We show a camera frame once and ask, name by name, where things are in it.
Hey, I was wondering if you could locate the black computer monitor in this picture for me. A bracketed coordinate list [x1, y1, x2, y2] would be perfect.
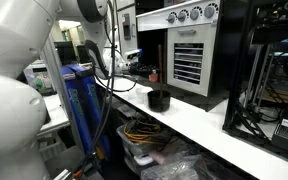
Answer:
[53, 41, 79, 66]
[76, 43, 93, 65]

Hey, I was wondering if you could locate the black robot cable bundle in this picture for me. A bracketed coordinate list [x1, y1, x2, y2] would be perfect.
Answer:
[67, 0, 140, 180]

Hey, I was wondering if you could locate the yellow cable bundle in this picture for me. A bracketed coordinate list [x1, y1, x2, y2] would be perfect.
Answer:
[123, 121, 163, 145]

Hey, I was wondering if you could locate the clear plastic bag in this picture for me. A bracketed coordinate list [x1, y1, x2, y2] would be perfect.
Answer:
[139, 153, 220, 180]

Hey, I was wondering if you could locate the pink soft item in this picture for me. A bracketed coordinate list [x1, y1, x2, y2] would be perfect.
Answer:
[148, 142, 187, 166]

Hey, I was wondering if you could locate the black mug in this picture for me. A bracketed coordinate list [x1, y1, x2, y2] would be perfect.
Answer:
[146, 89, 172, 113]

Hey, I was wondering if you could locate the clear plastic storage bin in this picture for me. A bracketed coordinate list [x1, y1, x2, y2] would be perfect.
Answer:
[116, 119, 173, 158]

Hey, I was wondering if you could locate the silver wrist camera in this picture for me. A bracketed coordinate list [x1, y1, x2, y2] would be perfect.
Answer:
[124, 48, 144, 63]

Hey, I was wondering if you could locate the aluminium support pole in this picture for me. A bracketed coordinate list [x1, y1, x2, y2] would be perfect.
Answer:
[40, 36, 87, 156]

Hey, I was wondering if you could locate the white toy oven door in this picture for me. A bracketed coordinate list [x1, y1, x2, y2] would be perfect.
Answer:
[166, 23, 219, 98]

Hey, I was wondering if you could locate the wooden spoon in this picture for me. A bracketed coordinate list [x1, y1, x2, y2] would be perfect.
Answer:
[156, 44, 164, 100]

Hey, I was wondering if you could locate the metal clamp with orange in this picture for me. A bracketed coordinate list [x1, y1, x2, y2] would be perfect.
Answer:
[53, 168, 85, 180]

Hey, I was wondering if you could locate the white bowl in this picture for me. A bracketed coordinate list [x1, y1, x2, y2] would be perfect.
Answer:
[134, 86, 154, 104]

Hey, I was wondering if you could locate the colourful printed box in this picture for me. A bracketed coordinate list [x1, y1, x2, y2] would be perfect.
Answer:
[23, 63, 55, 95]

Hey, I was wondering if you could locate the black electronics box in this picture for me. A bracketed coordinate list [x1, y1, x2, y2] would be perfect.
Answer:
[271, 118, 288, 158]

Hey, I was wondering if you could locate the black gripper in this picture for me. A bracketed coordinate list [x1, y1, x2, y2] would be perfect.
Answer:
[128, 63, 162, 76]

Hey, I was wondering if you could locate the toy oven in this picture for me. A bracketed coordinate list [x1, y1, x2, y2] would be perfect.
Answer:
[135, 0, 233, 113]

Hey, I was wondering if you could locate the orange plastic cup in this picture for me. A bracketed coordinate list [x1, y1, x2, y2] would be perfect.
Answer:
[148, 73, 159, 83]

